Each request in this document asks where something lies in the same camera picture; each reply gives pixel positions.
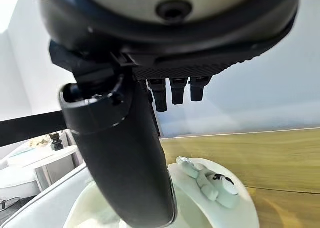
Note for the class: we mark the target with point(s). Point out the white curved seat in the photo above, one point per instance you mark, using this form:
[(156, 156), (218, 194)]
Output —
[(50, 200)]

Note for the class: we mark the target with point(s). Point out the white round side table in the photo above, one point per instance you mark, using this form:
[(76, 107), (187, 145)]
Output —
[(42, 156)]

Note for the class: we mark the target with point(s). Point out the white round stool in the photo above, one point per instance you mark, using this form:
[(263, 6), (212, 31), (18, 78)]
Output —
[(15, 180)]

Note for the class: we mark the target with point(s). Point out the pale flower bunch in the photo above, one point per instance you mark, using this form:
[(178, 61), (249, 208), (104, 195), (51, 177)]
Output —
[(40, 140)]

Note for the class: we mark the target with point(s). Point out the black flat bar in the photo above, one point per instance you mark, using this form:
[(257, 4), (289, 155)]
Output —
[(30, 127)]

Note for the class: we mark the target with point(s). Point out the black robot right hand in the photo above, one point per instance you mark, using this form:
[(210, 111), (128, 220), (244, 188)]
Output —
[(117, 142)]

